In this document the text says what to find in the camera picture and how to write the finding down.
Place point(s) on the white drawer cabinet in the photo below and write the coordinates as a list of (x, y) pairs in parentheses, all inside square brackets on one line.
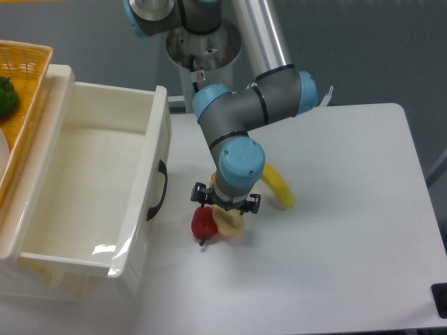
[(20, 277)]

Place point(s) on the white bracket behind table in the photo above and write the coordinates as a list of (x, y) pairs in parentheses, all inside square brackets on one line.
[(327, 97)]

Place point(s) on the yellow banana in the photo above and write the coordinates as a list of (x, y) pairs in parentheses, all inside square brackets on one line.
[(278, 185)]

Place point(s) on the black drawer handle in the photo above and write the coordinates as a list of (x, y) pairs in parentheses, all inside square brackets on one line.
[(160, 191)]

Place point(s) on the yellow orange bell pepper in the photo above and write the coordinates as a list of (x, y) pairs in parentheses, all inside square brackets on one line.
[(212, 179)]

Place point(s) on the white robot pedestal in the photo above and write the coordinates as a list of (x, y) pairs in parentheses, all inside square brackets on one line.
[(203, 60)]

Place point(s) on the yellow wicker basket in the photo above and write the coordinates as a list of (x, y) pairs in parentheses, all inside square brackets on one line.
[(23, 69)]

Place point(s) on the red bell pepper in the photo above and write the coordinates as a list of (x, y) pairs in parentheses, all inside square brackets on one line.
[(203, 225)]

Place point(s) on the white plastic drawer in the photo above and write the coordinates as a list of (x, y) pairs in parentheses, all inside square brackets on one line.
[(90, 217)]

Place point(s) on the black object at table edge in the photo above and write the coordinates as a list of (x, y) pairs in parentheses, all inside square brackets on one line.
[(439, 293)]

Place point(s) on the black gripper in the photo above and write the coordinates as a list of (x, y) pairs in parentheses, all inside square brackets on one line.
[(203, 195)]

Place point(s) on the green bell pepper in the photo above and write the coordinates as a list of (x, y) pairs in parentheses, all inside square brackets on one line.
[(9, 97)]

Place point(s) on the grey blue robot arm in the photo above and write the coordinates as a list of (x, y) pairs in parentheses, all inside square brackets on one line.
[(237, 77)]

